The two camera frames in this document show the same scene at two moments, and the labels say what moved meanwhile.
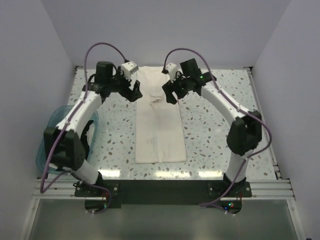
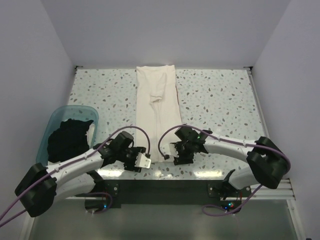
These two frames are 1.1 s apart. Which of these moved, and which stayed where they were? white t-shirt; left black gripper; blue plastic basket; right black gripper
Moved: right black gripper; left black gripper
Stayed: white t-shirt; blue plastic basket
